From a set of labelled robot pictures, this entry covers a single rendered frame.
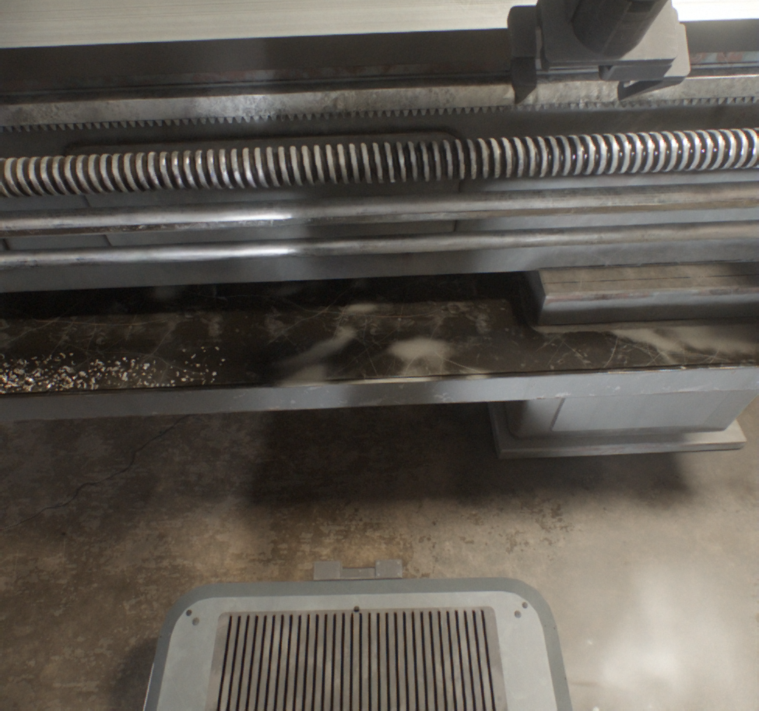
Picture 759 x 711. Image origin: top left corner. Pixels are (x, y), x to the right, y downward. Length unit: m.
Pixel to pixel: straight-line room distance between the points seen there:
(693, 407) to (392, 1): 0.90
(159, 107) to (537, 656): 0.77
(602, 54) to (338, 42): 0.25
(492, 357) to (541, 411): 0.30
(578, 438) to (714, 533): 0.29
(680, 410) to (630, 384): 0.40
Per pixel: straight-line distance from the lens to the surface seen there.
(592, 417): 1.15
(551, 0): 0.52
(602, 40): 0.50
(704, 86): 0.73
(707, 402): 1.21
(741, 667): 1.21
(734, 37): 0.71
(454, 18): 0.62
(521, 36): 0.53
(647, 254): 0.90
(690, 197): 0.72
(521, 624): 0.83
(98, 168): 0.66
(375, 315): 0.86
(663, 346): 0.91
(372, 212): 0.63
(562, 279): 0.85
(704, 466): 1.33
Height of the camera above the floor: 1.06
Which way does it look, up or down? 51 degrees down
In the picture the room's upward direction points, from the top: 2 degrees counter-clockwise
